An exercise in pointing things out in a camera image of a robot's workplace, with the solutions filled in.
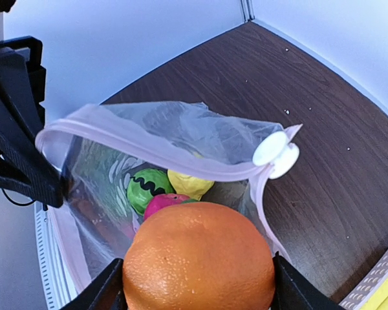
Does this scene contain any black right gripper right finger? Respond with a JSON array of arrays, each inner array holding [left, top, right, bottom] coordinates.
[[270, 253, 343, 310]]

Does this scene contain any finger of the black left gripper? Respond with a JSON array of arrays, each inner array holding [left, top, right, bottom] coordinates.
[[0, 51, 72, 209]]

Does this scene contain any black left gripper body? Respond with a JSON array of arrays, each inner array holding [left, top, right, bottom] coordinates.
[[0, 36, 46, 129]]

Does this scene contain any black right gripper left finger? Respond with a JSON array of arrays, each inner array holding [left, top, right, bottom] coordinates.
[[61, 258, 127, 310]]

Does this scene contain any pink perforated plastic basket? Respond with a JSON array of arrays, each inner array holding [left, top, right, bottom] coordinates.
[[339, 250, 388, 309]]

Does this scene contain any orange toy orange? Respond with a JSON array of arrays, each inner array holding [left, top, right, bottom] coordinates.
[[123, 202, 275, 309]]

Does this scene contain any clear zip top bag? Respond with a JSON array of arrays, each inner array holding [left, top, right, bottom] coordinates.
[[36, 101, 300, 292]]

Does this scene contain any red toy apple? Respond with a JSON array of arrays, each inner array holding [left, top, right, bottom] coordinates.
[[144, 194, 190, 220]]

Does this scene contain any green toy watermelon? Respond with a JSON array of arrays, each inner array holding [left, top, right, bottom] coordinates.
[[127, 169, 175, 216]]

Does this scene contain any yellow toy pear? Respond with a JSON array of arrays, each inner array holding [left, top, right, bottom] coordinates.
[[167, 162, 215, 200]]

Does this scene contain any green toy bell pepper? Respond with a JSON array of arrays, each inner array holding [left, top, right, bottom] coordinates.
[[180, 198, 200, 204]]

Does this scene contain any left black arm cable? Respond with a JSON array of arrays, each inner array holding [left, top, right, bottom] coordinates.
[[1, 187, 36, 207]]

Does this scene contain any front aluminium rail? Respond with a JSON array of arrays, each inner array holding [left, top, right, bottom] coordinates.
[[34, 201, 78, 309]]

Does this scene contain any left aluminium frame post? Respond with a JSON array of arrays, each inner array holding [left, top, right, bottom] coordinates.
[[240, 0, 255, 23]]

